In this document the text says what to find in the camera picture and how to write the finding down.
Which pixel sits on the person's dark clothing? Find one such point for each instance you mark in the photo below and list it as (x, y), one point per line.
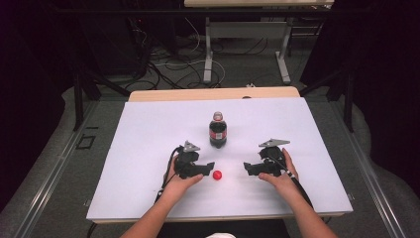
(191, 229)

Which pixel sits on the red bottle cap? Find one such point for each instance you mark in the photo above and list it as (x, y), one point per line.
(217, 175)

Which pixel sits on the white board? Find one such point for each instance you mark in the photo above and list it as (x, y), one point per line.
(148, 132)

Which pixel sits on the white cloth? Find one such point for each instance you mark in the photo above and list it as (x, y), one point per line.
(220, 235)

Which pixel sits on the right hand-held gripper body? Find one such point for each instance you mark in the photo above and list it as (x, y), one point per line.
(272, 162)

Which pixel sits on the aluminium floor rail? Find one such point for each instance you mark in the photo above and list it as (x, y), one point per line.
(373, 185)
(49, 178)

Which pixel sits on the person's right hand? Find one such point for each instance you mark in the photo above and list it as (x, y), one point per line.
(284, 183)

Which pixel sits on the white-legged desk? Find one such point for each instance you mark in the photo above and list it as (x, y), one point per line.
(247, 29)

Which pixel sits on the black floor socket frame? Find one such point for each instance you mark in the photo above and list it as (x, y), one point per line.
(85, 142)

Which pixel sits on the dark soda bottle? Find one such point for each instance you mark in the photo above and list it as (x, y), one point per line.
(218, 134)

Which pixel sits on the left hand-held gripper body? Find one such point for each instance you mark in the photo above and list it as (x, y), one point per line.
(186, 165)

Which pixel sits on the wooden table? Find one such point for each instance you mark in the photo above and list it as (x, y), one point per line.
(198, 94)

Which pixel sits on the black metal stand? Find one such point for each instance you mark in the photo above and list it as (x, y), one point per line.
(348, 99)
(78, 99)

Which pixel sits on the person's left hand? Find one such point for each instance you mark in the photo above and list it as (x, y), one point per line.
(176, 188)

